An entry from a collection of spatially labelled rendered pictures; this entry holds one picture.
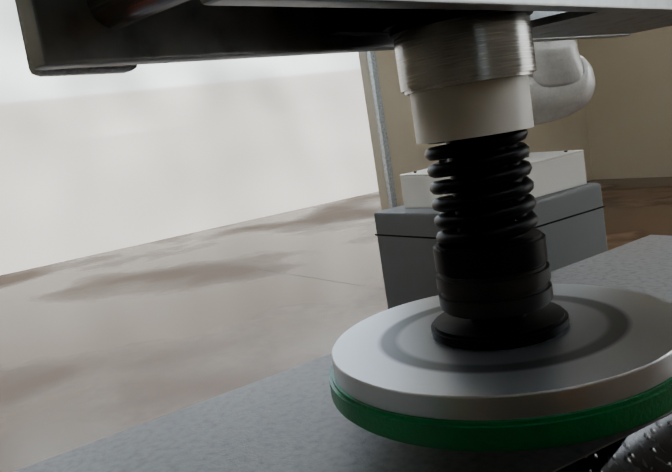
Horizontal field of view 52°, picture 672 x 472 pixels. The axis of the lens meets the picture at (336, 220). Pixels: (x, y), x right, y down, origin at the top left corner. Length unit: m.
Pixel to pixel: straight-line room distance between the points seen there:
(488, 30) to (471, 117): 0.05
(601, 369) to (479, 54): 0.17
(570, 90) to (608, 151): 6.87
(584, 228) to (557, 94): 0.33
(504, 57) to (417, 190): 1.34
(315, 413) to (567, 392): 0.21
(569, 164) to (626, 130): 6.76
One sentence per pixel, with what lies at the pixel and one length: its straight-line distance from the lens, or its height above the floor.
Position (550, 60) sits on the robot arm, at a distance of 1.76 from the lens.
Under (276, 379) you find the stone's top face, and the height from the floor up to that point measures 0.82.
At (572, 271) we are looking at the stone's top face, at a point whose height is 0.82.
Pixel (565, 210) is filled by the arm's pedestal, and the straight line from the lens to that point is 1.69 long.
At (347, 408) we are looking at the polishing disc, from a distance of 0.41.
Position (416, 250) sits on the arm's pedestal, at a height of 0.71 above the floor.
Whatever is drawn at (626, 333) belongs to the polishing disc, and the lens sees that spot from 0.43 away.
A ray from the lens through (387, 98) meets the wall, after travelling 6.62.
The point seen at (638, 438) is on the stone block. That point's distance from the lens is 0.44.
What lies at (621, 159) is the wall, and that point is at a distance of 8.58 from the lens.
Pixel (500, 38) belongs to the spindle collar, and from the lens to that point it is 0.40.
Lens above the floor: 1.01
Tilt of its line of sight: 7 degrees down
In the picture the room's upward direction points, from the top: 9 degrees counter-clockwise
